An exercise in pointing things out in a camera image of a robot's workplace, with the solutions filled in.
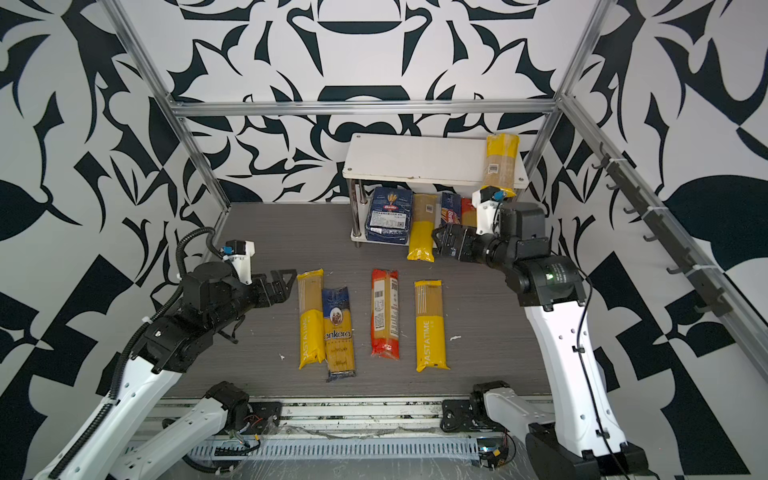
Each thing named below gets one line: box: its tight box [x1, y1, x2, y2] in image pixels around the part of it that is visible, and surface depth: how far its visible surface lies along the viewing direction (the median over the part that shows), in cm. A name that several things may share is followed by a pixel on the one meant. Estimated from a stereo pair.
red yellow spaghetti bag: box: [461, 198, 477, 227], surface depth 107 cm
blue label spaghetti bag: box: [322, 286, 356, 382], surface depth 87 cm
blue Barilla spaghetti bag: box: [441, 192, 461, 224], surface depth 107 cm
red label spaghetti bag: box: [371, 268, 401, 361], surface depth 91 cm
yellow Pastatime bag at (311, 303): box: [297, 269, 326, 370], surface depth 87 cm
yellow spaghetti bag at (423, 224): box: [407, 193, 438, 263], surface depth 103 cm
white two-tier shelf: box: [342, 134, 529, 247], surface depth 85 cm
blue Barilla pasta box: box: [365, 186, 413, 245], surface depth 101 cm
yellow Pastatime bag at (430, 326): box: [414, 280, 450, 373], surface depth 89 cm
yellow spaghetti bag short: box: [482, 133, 520, 197], surface depth 82 cm
